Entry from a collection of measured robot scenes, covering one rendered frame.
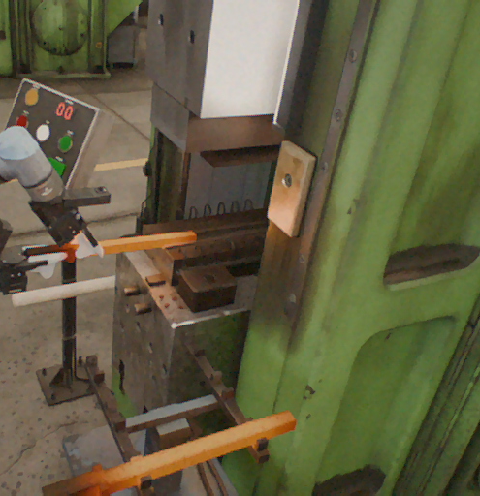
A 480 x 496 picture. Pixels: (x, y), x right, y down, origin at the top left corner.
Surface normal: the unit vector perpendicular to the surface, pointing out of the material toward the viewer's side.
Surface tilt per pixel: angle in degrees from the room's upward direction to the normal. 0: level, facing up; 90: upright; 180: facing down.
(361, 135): 90
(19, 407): 0
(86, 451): 0
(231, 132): 90
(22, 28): 90
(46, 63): 90
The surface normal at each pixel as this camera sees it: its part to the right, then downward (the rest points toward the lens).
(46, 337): 0.10, -0.85
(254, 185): 0.43, 0.50
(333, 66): -0.90, 0.14
